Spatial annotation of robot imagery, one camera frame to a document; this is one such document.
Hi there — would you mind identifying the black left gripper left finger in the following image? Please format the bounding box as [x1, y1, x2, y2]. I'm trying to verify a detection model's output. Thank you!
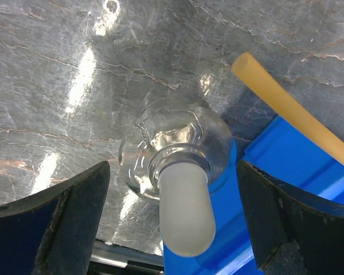
[0, 161, 110, 274]

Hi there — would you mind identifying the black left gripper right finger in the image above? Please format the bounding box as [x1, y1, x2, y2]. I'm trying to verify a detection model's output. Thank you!
[237, 160, 344, 274]

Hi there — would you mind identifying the round glass flask white stopper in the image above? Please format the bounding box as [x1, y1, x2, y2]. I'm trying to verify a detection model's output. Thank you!
[119, 104, 234, 257]

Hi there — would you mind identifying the tan rubber tube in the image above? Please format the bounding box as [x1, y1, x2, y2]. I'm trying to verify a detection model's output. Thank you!
[232, 52, 344, 166]

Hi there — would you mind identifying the blue divided plastic bin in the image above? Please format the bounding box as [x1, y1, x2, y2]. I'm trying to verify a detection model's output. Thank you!
[163, 117, 344, 274]

